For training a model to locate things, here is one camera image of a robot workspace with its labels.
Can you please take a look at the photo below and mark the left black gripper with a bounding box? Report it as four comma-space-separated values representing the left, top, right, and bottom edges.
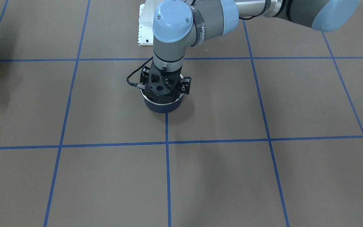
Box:
140, 63, 192, 95

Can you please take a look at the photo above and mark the glass pot lid blue knob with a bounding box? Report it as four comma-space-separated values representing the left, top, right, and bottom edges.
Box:
141, 89, 183, 104

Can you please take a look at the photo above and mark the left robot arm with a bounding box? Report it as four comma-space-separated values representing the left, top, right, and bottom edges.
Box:
132, 0, 359, 105

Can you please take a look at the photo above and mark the dark blue saucepan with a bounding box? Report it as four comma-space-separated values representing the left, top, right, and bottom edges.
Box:
140, 87, 183, 113

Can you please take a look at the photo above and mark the brown paper table mat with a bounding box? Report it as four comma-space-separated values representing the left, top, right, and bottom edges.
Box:
0, 0, 363, 227

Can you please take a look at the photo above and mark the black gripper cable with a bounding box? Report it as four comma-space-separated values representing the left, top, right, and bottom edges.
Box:
126, 56, 154, 88

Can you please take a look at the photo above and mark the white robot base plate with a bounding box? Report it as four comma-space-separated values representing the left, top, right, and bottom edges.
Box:
136, 3, 194, 46

